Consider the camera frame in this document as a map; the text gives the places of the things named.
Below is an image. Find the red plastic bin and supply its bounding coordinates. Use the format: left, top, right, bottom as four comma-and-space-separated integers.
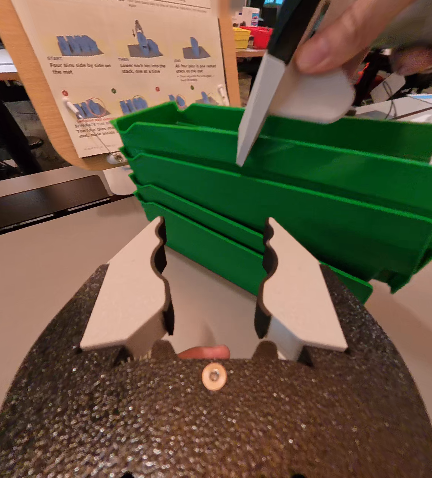
240, 25, 273, 50

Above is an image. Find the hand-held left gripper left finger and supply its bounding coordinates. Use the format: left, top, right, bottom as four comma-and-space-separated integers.
79, 216, 175, 360

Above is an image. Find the person's right hand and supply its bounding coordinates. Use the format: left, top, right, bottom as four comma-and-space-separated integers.
297, 0, 417, 75

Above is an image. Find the black desk cable cover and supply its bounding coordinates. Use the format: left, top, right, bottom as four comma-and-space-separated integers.
0, 175, 111, 241

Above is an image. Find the yellow plastic bin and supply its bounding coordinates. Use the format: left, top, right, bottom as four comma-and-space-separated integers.
233, 28, 252, 50

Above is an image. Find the person's left hand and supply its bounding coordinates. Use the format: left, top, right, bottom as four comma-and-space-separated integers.
178, 345, 231, 360

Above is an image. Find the white and blue box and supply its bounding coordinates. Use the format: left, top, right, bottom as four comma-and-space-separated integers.
238, 7, 265, 27

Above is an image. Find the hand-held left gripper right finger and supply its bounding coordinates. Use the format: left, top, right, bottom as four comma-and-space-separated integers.
254, 217, 348, 362

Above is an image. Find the green plastic bin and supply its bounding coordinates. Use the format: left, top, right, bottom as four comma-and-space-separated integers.
126, 151, 432, 284
111, 102, 432, 217
141, 202, 374, 305
133, 181, 431, 294

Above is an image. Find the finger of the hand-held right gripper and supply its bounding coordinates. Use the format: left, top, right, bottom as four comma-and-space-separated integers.
236, 52, 287, 167

